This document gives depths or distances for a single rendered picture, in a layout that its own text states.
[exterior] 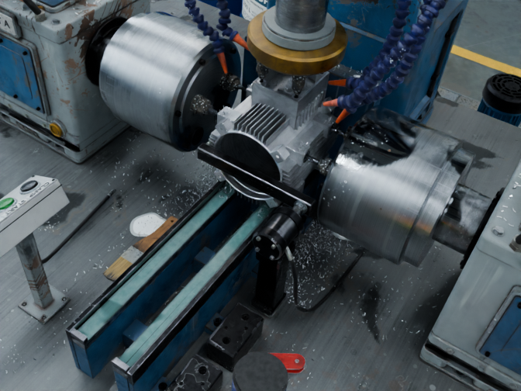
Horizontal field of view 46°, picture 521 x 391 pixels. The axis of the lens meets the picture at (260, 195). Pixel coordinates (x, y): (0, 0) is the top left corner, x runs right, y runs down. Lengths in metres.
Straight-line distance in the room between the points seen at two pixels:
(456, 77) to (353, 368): 2.44
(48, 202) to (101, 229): 0.31
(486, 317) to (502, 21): 3.13
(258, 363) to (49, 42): 0.86
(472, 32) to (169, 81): 2.87
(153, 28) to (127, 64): 0.09
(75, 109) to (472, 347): 0.94
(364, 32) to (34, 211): 0.72
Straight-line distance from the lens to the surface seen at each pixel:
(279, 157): 1.11
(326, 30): 1.10
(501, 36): 3.92
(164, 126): 1.22
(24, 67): 1.43
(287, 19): 1.07
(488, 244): 0.97
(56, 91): 1.41
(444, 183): 1.04
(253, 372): 0.69
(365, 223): 1.06
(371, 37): 1.29
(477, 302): 1.07
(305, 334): 1.21
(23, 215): 1.05
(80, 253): 1.33
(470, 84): 3.42
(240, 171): 1.15
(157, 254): 1.15
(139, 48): 1.24
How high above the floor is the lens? 1.82
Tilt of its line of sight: 46 degrees down
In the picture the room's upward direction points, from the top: 6 degrees clockwise
